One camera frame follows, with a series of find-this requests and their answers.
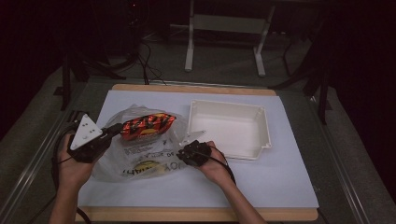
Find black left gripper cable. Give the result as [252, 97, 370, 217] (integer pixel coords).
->
[27, 121, 92, 224]

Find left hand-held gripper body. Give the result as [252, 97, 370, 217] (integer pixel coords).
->
[66, 113, 117, 164]

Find red and orange snack packet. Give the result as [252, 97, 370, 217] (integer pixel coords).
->
[120, 112, 177, 142]

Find clear plastic bag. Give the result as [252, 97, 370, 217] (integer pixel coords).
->
[92, 104, 191, 183]

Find white plastic bin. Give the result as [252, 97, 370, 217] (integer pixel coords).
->
[186, 99, 273, 161]

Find person's right hand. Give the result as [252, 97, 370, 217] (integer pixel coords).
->
[195, 140, 235, 189]

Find white metal stand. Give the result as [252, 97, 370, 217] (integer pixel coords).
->
[169, 0, 277, 78]

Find wooden table board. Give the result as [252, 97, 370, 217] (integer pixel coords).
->
[74, 83, 319, 223]

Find white paper sheet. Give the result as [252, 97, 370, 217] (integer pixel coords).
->
[78, 90, 320, 209]

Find black floor cables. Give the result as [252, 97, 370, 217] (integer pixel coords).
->
[108, 36, 167, 87]

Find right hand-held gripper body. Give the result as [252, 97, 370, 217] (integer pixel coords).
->
[177, 130, 213, 168]

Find black stand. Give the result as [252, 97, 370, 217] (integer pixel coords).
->
[53, 50, 127, 112]
[268, 29, 332, 126]

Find aluminium frame rail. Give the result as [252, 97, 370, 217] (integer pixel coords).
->
[306, 95, 373, 224]
[0, 106, 82, 224]

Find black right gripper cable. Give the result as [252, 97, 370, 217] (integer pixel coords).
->
[190, 146, 237, 185]

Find person's left hand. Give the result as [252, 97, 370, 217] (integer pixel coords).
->
[56, 133, 95, 189]

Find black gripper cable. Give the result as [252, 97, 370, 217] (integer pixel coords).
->
[190, 146, 237, 185]
[27, 121, 92, 224]

